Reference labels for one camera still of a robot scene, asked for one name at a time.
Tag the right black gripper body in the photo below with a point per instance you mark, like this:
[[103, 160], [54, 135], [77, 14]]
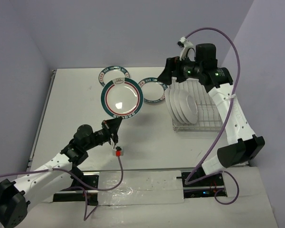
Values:
[[186, 69]]

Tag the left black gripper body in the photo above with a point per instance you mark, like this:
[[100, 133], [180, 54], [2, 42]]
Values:
[[106, 134]]

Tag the green red ring plate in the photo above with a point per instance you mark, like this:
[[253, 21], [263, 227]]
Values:
[[192, 110], [122, 97], [182, 96]]

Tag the grey rim red character plate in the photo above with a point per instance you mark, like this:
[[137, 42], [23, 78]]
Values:
[[176, 106]]

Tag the green lettered rim plate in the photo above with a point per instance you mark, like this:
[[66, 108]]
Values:
[[111, 72], [153, 90]]

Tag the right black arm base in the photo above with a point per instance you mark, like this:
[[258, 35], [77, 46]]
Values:
[[204, 188]]

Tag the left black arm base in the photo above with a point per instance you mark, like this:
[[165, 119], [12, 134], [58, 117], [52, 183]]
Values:
[[77, 195]]

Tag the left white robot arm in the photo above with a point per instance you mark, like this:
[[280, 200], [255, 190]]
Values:
[[19, 196]]

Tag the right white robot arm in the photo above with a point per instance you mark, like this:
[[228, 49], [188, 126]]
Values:
[[199, 62]]

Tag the silver tape patch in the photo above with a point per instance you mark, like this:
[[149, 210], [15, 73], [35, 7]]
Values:
[[145, 188]]

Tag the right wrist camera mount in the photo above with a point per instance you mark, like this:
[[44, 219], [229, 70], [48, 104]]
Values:
[[186, 46]]

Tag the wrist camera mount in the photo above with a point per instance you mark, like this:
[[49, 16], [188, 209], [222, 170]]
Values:
[[186, 46], [117, 150]]

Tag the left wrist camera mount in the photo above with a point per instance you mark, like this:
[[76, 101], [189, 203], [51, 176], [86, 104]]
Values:
[[117, 150]]

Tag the steel wire dish rack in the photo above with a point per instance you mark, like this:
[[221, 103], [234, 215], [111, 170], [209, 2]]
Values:
[[208, 116]]

